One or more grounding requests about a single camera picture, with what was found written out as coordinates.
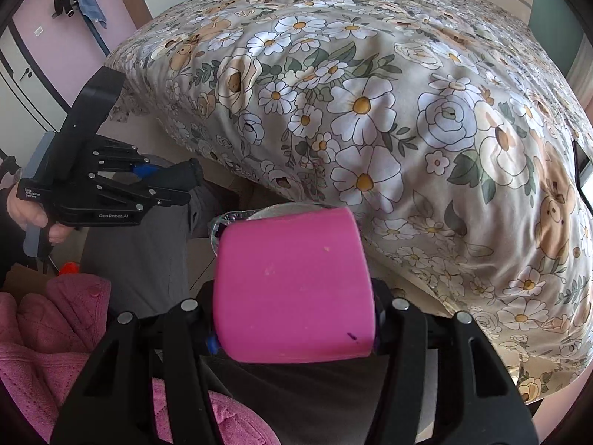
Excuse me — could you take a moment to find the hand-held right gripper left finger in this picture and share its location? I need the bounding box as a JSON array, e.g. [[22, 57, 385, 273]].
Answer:
[[50, 283, 232, 445]]

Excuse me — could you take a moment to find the black smartphone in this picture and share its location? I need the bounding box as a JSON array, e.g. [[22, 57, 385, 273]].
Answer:
[[572, 139, 593, 214]]

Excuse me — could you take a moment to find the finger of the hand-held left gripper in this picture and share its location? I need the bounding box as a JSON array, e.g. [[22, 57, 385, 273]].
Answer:
[[90, 146, 156, 179], [88, 158, 203, 209]]

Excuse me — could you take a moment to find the person's grey trouser leg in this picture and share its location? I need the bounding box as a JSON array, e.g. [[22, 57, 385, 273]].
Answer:
[[81, 178, 394, 445]]

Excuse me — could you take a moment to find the clear plastic bag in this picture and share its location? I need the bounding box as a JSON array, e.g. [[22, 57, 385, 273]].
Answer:
[[207, 203, 344, 260]]

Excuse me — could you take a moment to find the person's left hand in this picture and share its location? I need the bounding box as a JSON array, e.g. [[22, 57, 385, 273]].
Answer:
[[7, 188, 70, 244]]

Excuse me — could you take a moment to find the pink fleece garment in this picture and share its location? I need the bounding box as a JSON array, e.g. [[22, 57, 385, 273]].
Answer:
[[0, 273, 283, 445]]

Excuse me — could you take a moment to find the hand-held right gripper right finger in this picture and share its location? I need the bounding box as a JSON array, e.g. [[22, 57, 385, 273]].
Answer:
[[368, 278, 540, 445]]

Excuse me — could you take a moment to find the pink cup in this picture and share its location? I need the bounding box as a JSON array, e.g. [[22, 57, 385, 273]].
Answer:
[[214, 208, 377, 365]]

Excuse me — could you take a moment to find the white door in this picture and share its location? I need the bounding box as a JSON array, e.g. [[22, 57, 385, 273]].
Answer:
[[0, 23, 70, 158]]

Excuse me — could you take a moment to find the floral bear print blanket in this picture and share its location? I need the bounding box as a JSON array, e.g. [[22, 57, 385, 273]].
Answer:
[[104, 0, 593, 404]]

